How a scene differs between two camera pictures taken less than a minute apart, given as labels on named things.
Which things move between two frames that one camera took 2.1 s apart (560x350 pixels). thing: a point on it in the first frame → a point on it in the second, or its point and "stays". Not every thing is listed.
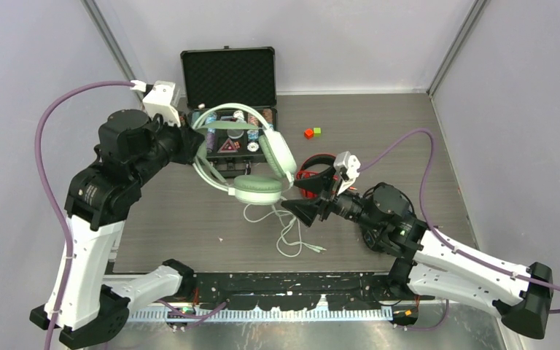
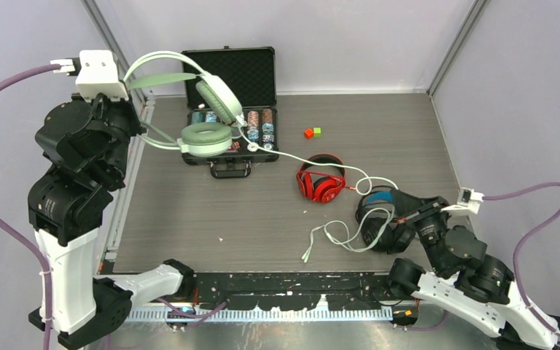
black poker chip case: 231,91 stays
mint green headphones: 276,150 → 206,138
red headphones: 321,158 stays
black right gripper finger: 321,184 → 405,204
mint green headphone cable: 300,245 → 346,247
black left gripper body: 181,151 → 122,120
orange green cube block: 309,133 stays
